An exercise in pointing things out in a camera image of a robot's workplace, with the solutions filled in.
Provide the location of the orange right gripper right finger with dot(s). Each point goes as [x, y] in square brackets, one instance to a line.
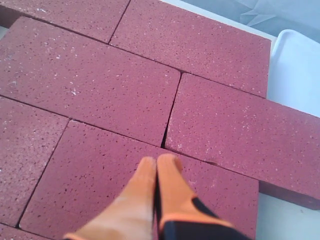
[182, 215]

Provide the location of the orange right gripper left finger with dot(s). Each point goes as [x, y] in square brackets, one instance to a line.
[130, 216]

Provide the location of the third row brick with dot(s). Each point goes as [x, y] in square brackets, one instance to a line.
[90, 166]

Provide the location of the red brick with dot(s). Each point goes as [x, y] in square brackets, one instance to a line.
[28, 136]

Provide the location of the second row brick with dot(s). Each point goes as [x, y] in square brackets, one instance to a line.
[272, 143]
[83, 79]

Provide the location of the bottom row left brick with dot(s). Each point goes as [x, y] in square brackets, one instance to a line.
[11, 233]

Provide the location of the top row right brick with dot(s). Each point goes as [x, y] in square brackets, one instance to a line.
[195, 44]

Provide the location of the top row left brick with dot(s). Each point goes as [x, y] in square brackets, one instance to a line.
[97, 19]

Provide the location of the white plastic tray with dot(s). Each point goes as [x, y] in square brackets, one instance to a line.
[294, 72]

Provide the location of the white backdrop curtain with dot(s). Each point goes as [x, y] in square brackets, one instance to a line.
[269, 16]

